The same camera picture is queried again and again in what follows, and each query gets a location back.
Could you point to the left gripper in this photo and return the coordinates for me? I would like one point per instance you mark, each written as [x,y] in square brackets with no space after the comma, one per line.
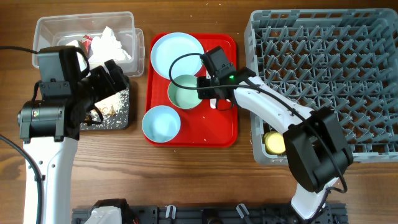
[108,87]

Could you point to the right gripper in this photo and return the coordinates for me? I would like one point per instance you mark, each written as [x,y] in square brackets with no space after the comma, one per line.
[204,95]

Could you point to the white plastic fork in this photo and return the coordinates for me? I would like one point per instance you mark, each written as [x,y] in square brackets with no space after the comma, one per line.
[213,103]

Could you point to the small green bowl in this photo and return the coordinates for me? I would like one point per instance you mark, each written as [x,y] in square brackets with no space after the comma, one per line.
[183,98]

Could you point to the white paper napkin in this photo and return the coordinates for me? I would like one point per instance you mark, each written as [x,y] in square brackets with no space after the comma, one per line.
[103,48]

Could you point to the red snack wrapper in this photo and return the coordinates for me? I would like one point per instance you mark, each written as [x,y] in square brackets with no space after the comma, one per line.
[87,40]

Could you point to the large light blue plate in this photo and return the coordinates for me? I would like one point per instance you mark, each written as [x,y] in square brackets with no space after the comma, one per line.
[171,46]

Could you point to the light blue bowl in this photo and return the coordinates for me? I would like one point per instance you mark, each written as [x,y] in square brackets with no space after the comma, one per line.
[161,124]

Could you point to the yellow plastic cup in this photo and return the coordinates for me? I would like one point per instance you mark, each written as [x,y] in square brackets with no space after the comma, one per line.
[274,143]

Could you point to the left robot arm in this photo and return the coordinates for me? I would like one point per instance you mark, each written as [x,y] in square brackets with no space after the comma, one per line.
[50,127]

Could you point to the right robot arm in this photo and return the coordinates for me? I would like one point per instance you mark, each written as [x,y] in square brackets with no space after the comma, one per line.
[316,147]

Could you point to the clear plastic waste bin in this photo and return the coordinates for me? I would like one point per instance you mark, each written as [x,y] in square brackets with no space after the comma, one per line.
[60,30]

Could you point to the grey dishwasher rack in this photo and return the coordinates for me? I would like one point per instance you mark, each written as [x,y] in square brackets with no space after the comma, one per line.
[343,59]

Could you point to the black plastic tray bin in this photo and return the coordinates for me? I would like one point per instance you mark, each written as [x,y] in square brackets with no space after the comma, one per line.
[118,115]

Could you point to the food scraps and rice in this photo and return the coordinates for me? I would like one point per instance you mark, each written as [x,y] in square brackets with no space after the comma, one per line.
[113,109]

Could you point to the red serving tray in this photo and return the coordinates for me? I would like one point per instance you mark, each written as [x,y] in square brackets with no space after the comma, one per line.
[201,126]

